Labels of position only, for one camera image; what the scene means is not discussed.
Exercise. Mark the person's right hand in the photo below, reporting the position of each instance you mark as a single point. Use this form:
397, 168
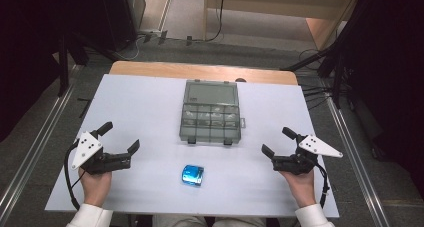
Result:
301, 187

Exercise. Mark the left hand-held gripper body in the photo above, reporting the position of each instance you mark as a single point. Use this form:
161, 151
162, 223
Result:
87, 148

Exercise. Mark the grey transparent compartment box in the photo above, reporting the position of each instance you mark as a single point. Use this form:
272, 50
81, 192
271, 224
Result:
210, 113

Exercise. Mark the aluminium floor rail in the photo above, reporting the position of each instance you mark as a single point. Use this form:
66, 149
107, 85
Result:
358, 163
36, 143

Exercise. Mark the person's legs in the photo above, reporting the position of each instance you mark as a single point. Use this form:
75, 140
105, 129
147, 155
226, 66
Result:
206, 221

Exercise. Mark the shiny blue packet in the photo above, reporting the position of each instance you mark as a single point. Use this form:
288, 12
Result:
192, 175

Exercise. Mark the dark cabinet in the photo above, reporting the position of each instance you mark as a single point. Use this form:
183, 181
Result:
116, 17

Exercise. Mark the light wooden furniture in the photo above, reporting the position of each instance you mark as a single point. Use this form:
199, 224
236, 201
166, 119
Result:
283, 2

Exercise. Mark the black curtain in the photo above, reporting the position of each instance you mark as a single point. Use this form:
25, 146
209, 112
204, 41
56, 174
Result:
390, 70
30, 47

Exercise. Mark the person's left hand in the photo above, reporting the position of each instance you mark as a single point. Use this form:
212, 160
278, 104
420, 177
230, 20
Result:
96, 187

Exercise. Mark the black tripod stand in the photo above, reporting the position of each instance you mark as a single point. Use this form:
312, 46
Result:
336, 73

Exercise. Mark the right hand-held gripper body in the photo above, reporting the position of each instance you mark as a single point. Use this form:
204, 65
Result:
315, 146

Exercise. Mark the black metal stand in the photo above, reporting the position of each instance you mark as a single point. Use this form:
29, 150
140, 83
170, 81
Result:
63, 67

